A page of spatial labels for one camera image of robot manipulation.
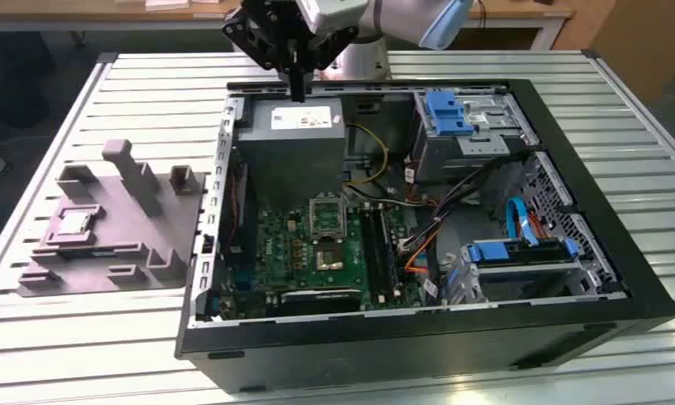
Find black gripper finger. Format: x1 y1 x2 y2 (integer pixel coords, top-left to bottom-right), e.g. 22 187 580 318
218 8 300 102
297 27 358 103

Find metal socket cover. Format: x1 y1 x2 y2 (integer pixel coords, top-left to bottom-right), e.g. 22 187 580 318
308 196 348 240

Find silver CPU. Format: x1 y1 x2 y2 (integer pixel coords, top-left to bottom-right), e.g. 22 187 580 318
54 210 95 235

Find CPU socket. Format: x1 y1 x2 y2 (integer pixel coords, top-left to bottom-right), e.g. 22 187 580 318
312 238 349 273

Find pink white box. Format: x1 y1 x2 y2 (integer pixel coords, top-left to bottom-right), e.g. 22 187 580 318
143 0 193 12

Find blue drive bay latch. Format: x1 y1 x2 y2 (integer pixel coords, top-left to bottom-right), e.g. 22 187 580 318
425 90 477 137

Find grey power supply unit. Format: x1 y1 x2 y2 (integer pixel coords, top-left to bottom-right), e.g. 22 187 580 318
233 100 348 200

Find wooden desk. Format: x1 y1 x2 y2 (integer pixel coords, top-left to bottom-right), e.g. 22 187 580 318
0 0 575 51

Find grey metal drive cage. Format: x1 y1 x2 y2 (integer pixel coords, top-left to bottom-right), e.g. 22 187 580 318
413 90 541 182

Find green motherboard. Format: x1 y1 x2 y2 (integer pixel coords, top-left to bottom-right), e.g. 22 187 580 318
218 196 428 321

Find black RAM slot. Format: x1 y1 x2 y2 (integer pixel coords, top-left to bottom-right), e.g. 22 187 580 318
374 204 398 298
381 204 405 296
360 204 382 299
365 204 388 299

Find grey parts rack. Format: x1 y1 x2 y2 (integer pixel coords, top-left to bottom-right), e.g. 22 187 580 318
17 138 210 299

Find wooden cabinet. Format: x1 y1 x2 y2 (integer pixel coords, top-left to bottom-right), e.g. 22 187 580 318
549 0 675 106

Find blue carrier disk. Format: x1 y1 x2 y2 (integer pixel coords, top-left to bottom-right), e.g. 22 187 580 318
465 237 579 266

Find green RAM stick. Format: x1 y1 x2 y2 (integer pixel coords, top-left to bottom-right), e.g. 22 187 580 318
54 247 125 260

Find black Nvidia graphics card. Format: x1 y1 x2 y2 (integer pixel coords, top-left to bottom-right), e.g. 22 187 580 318
278 289 362 316

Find grey metal disk bay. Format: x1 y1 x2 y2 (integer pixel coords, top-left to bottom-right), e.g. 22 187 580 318
460 240 625 303

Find black PC case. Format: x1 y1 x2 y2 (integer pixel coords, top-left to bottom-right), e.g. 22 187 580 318
171 78 675 394

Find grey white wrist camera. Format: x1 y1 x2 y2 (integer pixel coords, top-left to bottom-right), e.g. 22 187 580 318
294 0 368 35

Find yellow wire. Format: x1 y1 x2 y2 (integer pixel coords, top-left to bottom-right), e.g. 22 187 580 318
341 121 389 186

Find black wire bundle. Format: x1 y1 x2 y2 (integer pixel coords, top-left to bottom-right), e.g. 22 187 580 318
398 143 541 254

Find blue flat data wire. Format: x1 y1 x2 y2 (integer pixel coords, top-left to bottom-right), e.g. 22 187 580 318
505 197 541 248

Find orange wire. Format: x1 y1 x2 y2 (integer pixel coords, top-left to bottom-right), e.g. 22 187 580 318
402 248 429 278

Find red orange power wires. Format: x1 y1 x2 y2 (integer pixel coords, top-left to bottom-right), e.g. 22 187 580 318
531 210 561 244

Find blue plastic bracket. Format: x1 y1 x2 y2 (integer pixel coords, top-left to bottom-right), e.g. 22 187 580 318
441 259 469 299

